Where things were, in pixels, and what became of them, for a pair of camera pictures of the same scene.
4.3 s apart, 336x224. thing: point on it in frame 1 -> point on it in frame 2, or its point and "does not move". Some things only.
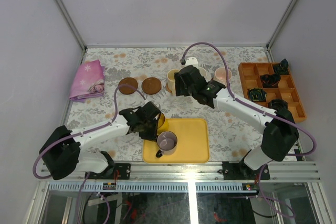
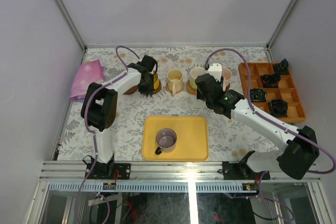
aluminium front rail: x=199 y=172 does not move
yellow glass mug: x=160 y=120 -> x=156 y=81
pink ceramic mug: x=220 y=76 does not move
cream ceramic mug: x=170 y=77 does not move
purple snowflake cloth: x=89 y=81 does not move
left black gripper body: x=151 y=128 -> x=146 y=85
